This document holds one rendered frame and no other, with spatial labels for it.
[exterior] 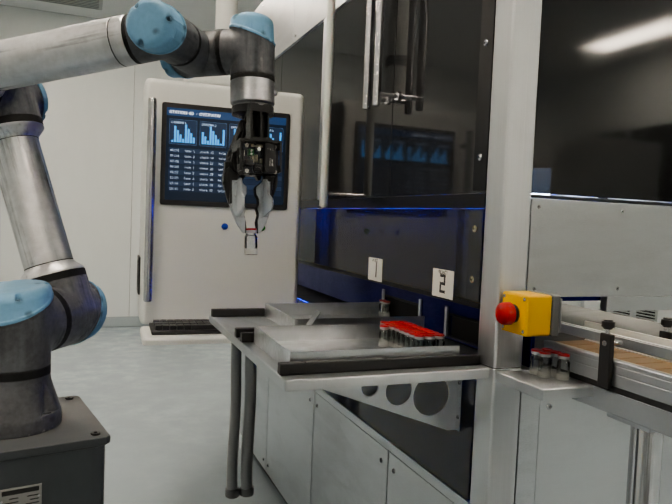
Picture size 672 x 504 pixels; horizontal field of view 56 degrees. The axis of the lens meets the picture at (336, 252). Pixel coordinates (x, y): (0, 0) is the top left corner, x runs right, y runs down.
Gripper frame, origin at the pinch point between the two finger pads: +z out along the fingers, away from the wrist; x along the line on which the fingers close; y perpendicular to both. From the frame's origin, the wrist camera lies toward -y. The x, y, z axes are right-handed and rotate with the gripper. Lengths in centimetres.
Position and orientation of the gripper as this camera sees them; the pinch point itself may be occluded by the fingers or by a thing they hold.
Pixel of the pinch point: (250, 225)
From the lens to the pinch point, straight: 110.6
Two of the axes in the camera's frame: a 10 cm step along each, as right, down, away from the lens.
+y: 3.9, -0.1, -9.2
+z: 0.0, 10.0, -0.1
